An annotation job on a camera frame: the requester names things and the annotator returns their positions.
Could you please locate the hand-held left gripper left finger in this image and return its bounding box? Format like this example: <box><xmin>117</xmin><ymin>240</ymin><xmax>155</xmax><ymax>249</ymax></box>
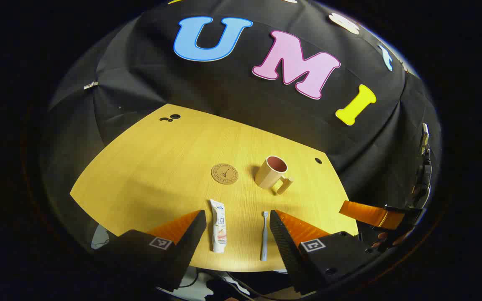
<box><xmin>99</xmin><ymin>210</ymin><xmax>207</xmax><ymax>292</ymax></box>

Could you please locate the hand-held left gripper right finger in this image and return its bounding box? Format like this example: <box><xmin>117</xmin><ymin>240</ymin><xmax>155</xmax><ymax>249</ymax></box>
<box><xmin>269</xmin><ymin>210</ymin><xmax>382</xmax><ymax>295</ymax></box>

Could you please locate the light blue toothbrush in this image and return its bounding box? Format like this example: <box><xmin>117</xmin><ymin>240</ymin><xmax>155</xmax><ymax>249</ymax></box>
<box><xmin>260</xmin><ymin>211</ymin><xmax>269</xmax><ymax>261</ymax></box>

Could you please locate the white toothpaste tube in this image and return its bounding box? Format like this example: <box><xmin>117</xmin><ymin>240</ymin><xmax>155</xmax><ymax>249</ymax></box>
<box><xmin>210</xmin><ymin>199</ymin><xmax>228</xmax><ymax>254</ymax></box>

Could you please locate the beige cup with handle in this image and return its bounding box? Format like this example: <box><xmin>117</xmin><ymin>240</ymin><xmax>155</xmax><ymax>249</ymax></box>
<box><xmin>254</xmin><ymin>156</ymin><xmax>294</xmax><ymax>195</ymax></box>

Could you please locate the round brown coaster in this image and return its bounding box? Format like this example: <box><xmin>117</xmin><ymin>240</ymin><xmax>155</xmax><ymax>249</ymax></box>
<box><xmin>211</xmin><ymin>163</ymin><xmax>239</xmax><ymax>185</ymax></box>

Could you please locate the wooden desktop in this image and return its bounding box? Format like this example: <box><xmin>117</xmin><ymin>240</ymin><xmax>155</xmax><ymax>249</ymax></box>
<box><xmin>69</xmin><ymin>103</ymin><xmax>359</xmax><ymax>273</ymax></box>

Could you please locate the black backdrop cloth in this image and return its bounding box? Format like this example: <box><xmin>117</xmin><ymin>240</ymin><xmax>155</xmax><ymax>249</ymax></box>
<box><xmin>40</xmin><ymin>0</ymin><xmax>442</xmax><ymax>251</ymax></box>

